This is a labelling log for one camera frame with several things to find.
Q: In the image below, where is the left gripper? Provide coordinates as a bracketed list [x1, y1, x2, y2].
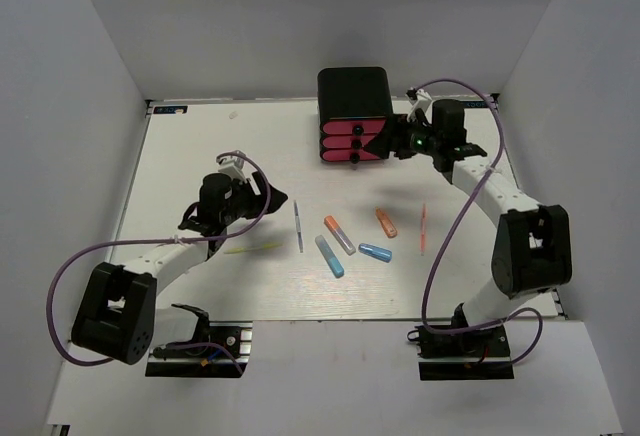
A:
[221, 171, 289, 226]

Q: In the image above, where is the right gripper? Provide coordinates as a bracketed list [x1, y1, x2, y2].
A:
[364, 113, 442, 160]

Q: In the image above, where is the blue clear pen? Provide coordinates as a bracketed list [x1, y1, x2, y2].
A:
[293, 200, 304, 254]

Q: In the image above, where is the yellow pen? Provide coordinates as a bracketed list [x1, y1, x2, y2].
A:
[223, 242, 283, 255]

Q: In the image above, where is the pink drawer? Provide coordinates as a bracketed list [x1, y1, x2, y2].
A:
[321, 118, 385, 136]
[320, 148, 381, 164]
[321, 134, 375, 151]

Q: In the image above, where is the orange pen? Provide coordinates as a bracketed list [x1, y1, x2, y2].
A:
[420, 203, 427, 256]

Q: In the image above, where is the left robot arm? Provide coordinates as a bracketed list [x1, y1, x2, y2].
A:
[71, 172, 288, 365]

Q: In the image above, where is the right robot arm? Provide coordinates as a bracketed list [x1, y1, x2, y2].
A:
[364, 99, 572, 355]

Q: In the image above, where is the black drawer cabinet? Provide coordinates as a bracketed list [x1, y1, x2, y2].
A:
[317, 67, 393, 155]

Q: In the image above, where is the orange cap white highlighter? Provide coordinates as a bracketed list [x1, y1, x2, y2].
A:
[324, 215, 356, 256]

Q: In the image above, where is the blue highlighter clear cap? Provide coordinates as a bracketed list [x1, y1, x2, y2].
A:
[315, 235, 344, 278]

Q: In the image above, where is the right logo sticker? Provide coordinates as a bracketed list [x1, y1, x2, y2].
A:
[463, 100, 488, 109]

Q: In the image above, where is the logo sticker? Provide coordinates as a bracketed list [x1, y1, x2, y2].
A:
[463, 100, 488, 109]
[153, 105, 188, 115]

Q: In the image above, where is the left logo sticker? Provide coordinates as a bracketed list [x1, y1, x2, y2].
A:
[153, 105, 188, 115]

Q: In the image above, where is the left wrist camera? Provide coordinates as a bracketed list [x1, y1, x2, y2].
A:
[216, 151, 246, 182]

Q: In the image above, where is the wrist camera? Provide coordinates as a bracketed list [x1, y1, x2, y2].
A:
[216, 151, 246, 182]
[406, 87, 433, 119]

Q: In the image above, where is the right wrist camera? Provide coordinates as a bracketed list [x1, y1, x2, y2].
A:
[406, 87, 433, 119]

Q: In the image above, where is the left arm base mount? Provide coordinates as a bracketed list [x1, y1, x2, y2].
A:
[145, 322, 253, 379]

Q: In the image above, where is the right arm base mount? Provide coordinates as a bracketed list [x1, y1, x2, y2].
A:
[407, 326, 514, 381]

